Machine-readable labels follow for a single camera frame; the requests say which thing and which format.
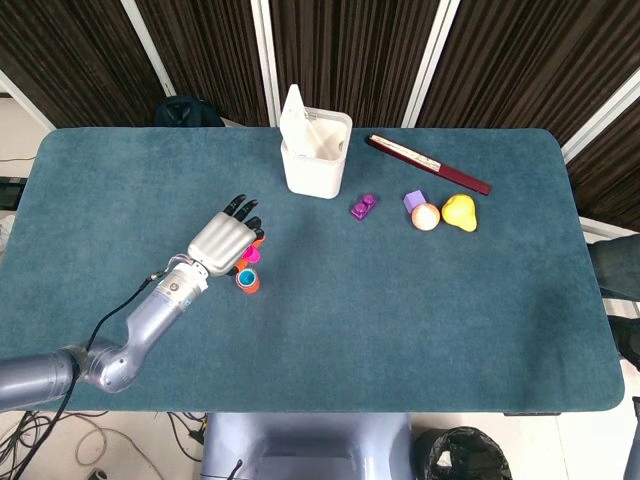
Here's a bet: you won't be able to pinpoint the black bag trash bin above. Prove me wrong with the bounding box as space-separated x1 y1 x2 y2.
412 425 514 480

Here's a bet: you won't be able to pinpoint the dark backpack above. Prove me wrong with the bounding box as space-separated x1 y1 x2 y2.
153 95 224 129

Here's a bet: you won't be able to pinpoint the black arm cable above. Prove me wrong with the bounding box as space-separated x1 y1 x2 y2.
0 269 169 480

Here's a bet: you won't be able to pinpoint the teal table cloth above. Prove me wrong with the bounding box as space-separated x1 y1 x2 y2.
0 127 626 414

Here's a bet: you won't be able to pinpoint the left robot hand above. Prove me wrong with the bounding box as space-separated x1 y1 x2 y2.
187 193 266 289

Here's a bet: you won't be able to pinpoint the lavender robot torso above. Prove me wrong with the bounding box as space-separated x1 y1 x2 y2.
201 411 414 480

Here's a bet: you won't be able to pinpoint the orange plastic cup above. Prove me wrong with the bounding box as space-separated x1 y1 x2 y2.
234 267 262 297

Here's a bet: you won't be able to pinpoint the dark red folded fan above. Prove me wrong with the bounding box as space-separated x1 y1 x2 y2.
367 132 493 196

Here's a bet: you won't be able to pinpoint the peach toy ball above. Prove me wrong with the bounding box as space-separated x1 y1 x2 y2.
411 203 442 232

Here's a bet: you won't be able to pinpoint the lilac toy cube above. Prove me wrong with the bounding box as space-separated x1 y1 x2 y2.
402 190 428 214

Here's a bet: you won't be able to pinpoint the white partition post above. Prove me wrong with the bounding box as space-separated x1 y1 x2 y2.
0 68 55 131
560 74 640 164
119 0 177 97
249 0 282 127
403 0 462 128

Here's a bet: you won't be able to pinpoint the dark chair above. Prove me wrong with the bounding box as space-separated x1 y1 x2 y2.
588 233 640 302

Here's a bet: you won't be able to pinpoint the black floor cables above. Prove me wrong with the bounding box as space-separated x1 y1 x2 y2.
166 411 207 462

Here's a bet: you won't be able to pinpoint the magenta toy brick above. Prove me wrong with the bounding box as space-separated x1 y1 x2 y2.
349 193 379 222

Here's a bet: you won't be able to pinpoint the white bin lid flap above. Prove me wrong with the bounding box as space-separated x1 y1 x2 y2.
278 83 327 159

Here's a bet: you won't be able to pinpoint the white plastic bin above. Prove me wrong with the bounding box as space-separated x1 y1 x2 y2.
279 107 354 200

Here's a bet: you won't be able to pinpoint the white floor cable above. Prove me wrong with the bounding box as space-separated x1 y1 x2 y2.
73 427 132 467

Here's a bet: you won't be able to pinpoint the yellow toy pear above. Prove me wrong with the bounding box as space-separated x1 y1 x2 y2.
441 193 479 233

